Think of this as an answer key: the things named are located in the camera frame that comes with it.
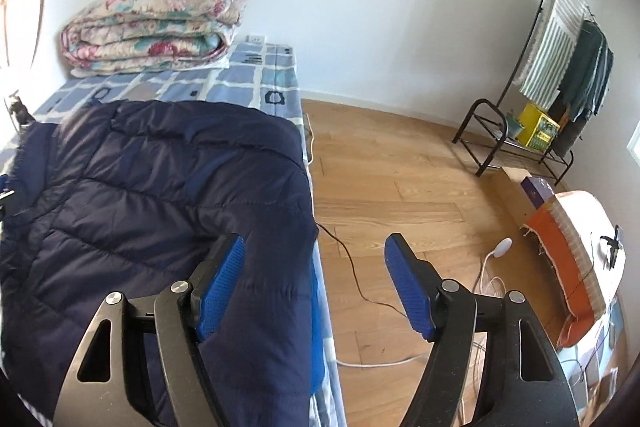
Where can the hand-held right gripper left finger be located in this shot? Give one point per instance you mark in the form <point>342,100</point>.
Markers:
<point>220,292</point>

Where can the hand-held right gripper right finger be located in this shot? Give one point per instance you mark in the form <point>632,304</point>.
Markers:
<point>407,292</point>

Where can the navy puffer jacket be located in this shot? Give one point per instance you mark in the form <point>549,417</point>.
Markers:
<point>150,187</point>

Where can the black metal clothes rack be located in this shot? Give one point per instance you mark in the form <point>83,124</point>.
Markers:
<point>482,132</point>

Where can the dark green hanging clothes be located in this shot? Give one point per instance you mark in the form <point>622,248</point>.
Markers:
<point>587,77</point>

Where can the black tripod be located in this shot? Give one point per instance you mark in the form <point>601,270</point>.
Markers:
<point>19,112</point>

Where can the white plug adapter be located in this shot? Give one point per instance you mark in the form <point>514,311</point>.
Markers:
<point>500,249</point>

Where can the cardboard box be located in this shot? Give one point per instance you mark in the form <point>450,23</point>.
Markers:
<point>515,197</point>

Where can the orange fringed cloth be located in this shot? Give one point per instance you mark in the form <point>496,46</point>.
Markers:
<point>560,252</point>

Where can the purple box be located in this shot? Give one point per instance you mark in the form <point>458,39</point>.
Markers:
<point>537,192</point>

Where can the yellow box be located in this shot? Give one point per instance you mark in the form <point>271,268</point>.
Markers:
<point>537,127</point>

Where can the folded floral quilt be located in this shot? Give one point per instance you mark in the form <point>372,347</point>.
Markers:
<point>150,27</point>

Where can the striped hanging towel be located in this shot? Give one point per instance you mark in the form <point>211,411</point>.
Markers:
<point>552,42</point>

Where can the white wall socket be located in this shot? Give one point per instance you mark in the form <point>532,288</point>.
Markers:
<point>256,39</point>

